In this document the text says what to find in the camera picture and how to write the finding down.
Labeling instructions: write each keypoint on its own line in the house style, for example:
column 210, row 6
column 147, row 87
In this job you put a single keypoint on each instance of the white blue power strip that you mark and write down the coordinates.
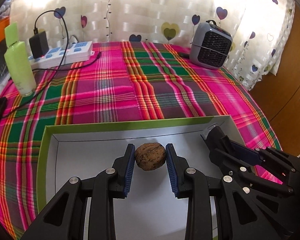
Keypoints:
column 77, row 52

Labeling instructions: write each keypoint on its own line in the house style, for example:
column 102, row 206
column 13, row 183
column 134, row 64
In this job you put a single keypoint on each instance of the green white cardboard box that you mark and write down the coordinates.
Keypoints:
column 146, row 207

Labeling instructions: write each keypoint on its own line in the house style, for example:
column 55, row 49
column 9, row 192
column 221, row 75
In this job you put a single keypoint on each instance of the heart patterned curtain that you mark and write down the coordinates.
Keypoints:
column 259, row 28

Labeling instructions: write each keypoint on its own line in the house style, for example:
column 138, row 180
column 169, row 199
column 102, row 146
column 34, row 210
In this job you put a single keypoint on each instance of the green lotion bottle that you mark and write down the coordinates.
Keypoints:
column 18, row 62

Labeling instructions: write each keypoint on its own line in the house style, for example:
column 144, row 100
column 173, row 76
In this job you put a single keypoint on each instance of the wooden wardrobe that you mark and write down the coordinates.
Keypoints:
column 279, row 95

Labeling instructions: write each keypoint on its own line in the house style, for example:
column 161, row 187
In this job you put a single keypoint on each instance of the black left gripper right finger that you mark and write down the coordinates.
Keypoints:
column 238, row 217

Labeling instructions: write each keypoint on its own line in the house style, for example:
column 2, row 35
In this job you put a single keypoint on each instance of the black power adapter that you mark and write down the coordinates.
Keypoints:
column 39, row 45

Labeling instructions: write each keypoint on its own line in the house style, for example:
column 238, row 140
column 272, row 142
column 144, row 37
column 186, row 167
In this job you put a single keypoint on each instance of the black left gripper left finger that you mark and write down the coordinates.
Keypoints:
column 64, row 215

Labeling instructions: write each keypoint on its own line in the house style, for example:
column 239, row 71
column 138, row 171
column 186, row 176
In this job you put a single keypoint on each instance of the brown walnut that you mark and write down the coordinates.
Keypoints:
column 150, row 156

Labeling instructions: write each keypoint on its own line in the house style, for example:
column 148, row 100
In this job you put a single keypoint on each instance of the grey portable heater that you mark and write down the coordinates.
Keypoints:
column 210, row 46

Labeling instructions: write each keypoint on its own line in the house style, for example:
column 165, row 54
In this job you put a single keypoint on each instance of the black rectangular device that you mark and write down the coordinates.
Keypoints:
column 211, row 129

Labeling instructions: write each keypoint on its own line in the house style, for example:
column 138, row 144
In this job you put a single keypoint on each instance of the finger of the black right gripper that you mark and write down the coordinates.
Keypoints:
column 243, row 153
column 215, row 142

